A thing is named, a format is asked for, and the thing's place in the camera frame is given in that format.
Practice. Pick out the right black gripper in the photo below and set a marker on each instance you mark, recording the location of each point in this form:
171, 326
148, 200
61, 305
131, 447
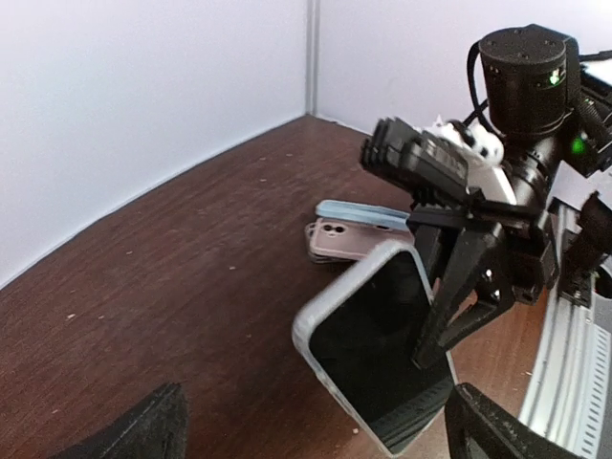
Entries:
487, 256

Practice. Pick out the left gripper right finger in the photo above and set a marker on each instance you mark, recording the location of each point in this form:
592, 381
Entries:
477, 427

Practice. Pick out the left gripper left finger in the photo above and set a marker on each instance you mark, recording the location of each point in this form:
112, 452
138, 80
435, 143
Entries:
155, 427

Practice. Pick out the clear magsafe phone case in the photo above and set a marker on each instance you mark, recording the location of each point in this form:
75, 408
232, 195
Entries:
306, 330

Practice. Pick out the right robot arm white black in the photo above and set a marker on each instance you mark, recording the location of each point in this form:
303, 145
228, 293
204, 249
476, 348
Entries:
536, 101

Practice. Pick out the light blue phone case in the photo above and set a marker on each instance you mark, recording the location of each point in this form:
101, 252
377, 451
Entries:
363, 214

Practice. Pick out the pink phone case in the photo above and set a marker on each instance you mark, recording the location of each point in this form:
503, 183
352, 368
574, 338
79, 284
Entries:
349, 240

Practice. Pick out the front aluminium rail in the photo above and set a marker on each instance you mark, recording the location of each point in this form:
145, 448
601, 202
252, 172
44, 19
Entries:
566, 398

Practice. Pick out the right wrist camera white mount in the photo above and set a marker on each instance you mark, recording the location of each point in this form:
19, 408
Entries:
446, 164

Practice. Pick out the right aluminium frame post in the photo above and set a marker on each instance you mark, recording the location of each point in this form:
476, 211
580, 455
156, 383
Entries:
312, 56

